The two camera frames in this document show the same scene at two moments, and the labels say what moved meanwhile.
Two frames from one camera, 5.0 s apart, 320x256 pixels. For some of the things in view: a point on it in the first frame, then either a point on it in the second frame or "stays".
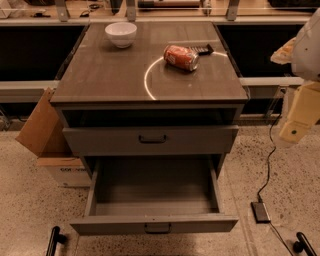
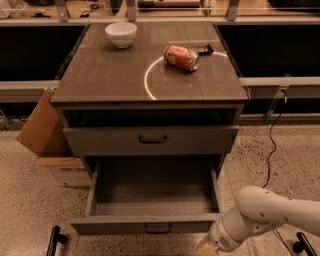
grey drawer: x=155 y=196 stays
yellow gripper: x=307 y=55 to x=220 y=238
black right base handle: x=303 y=243 stays
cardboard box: x=44 y=135 stays
